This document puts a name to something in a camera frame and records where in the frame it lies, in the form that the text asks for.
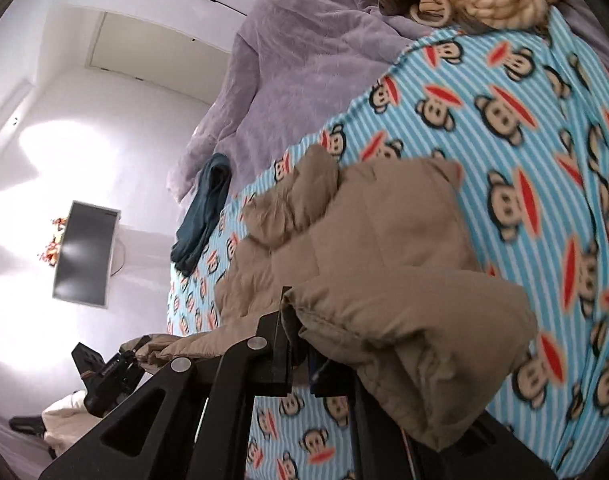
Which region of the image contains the lavender fleece blanket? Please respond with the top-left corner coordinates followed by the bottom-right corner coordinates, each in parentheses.
top-left (164, 0), bottom-right (609, 206)

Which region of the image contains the dark teal folded garment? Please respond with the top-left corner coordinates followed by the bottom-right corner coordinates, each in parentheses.
top-left (171, 153), bottom-right (233, 278)

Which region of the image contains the left hand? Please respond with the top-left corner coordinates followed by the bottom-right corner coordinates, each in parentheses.
top-left (80, 370), bottom-right (96, 380)

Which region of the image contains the beige puffer jacket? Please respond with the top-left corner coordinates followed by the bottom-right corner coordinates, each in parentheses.
top-left (128, 145), bottom-right (537, 451)

